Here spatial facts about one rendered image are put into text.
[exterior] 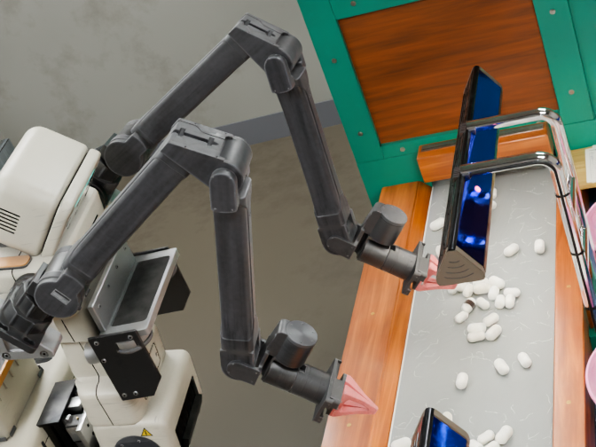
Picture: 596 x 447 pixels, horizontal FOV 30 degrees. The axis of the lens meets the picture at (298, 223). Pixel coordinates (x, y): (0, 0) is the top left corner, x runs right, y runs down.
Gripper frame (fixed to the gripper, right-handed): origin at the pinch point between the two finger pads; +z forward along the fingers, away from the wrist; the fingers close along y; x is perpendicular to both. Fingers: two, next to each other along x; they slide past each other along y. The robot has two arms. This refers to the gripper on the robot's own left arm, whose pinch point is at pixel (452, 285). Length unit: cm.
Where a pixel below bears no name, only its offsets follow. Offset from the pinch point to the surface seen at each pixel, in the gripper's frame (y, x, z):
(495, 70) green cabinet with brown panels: 50, -21, -4
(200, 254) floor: 146, 149, -45
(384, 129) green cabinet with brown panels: 50, 5, -19
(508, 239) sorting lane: 22.0, 0.0, 11.5
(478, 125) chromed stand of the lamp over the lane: 7.6, -30.9, -10.4
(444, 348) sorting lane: -10.3, 7.1, 2.7
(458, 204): -16.7, -29.6, -11.8
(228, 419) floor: 55, 125, -19
